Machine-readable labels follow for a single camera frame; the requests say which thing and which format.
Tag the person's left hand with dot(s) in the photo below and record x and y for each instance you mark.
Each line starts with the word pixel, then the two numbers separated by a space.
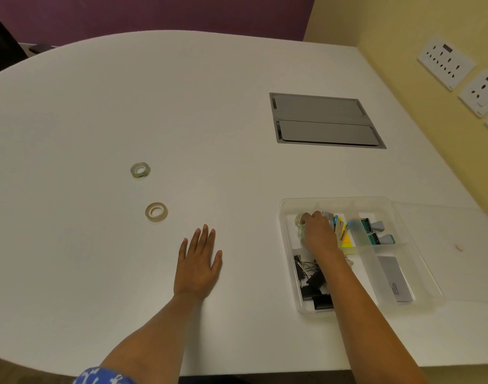
pixel 196 271

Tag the person's right hand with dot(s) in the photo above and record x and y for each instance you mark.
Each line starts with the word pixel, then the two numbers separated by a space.
pixel 320 237

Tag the person's left thumb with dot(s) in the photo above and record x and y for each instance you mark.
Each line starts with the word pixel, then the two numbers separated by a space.
pixel 217 261

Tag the person's left middle finger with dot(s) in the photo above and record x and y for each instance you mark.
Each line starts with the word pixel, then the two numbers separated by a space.
pixel 204 239

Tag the person's left little finger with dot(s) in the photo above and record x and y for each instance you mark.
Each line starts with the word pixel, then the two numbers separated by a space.
pixel 183 251

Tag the person's right thumb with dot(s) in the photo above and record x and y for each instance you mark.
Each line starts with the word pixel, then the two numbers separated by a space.
pixel 303 219

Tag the person's right forearm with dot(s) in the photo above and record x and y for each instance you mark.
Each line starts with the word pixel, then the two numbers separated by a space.
pixel 368 323

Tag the person's left forearm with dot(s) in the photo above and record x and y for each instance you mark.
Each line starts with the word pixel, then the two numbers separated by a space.
pixel 156 339

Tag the colourful sticky note flags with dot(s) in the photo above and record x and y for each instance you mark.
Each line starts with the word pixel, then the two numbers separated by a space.
pixel 346 235

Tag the clear tape roll tan core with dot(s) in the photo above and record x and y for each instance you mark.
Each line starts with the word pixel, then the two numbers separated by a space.
pixel 156 212

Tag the teal grey binder clip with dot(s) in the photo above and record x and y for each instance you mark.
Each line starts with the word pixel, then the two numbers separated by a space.
pixel 382 239
pixel 372 225

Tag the pile of black binder clips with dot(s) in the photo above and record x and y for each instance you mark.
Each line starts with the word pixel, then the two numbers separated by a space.
pixel 314 293

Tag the clear plastic organizer tray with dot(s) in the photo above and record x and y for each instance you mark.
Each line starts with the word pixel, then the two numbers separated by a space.
pixel 388 251

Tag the clear tape roll green core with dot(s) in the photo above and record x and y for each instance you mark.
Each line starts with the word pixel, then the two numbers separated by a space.
pixel 140 171

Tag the grey staples box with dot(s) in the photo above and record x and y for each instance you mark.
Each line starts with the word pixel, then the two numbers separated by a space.
pixel 395 280

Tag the blue patterned sleeve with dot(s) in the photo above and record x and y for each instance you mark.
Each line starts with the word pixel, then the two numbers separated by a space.
pixel 102 376

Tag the clear plastic tray lid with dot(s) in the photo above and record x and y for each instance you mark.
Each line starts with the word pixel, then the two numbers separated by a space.
pixel 456 255

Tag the black office chair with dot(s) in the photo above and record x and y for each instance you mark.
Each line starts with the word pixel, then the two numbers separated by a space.
pixel 3 47

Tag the large white wall socket plate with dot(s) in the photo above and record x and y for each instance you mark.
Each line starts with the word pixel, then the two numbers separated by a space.
pixel 447 61

